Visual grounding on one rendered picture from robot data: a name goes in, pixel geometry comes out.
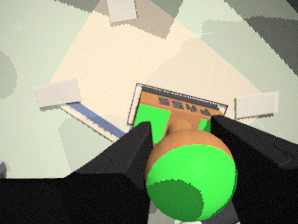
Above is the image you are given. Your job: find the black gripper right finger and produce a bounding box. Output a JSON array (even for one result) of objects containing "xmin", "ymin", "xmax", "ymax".
[{"xmin": 212, "ymin": 115, "xmax": 298, "ymax": 224}]

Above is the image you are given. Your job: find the green and orange rubber stamp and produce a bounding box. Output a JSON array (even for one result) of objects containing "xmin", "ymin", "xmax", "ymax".
[{"xmin": 133, "ymin": 87, "xmax": 238, "ymax": 222}]

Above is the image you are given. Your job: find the cream paper card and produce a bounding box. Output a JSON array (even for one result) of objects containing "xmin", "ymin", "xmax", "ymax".
[{"xmin": 33, "ymin": 0, "xmax": 279, "ymax": 141}]

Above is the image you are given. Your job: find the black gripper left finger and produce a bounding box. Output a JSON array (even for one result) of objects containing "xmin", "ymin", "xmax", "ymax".
[{"xmin": 0, "ymin": 120, "xmax": 153, "ymax": 224}]

